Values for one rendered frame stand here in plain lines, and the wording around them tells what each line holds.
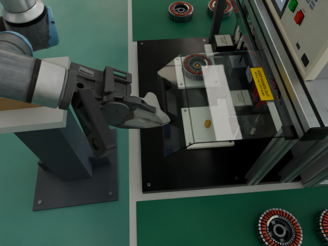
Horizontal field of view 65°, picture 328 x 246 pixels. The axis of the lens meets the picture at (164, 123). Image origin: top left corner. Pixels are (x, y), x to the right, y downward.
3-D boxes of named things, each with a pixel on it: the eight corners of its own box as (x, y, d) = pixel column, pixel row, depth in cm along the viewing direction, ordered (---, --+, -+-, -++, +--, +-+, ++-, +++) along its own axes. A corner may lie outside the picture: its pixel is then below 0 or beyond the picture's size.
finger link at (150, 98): (174, 94, 54) (134, 82, 50) (177, 118, 51) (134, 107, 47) (167, 103, 57) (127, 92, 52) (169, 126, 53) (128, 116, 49)
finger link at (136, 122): (167, 103, 57) (127, 92, 52) (169, 126, 53) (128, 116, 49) (160, 110, 59) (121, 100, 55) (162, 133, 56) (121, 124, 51)
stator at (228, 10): (233, 7, 123) (235, 0, 120) (229, 21, 118) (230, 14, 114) (210, 3, 125) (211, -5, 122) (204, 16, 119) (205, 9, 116)
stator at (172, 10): (175, 25, 116) (176, 18, 113) (164, 11, 121) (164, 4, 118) (197, 18, 119) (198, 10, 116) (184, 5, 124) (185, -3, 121)
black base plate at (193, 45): (142, 194, 76) (142, 192, 74) (137, 44, 110) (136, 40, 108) (298, 181, 78) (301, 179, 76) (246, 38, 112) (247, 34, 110)
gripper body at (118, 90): (135, 73, 51) (72, 53, 45) (136, 110, 46) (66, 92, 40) (120, 95, 56) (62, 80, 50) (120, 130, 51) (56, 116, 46)
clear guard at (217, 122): (164, 157, 54) (164, 144, 49) (157, 72, 67) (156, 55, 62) (315, 146, 56) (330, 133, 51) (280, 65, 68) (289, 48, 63)
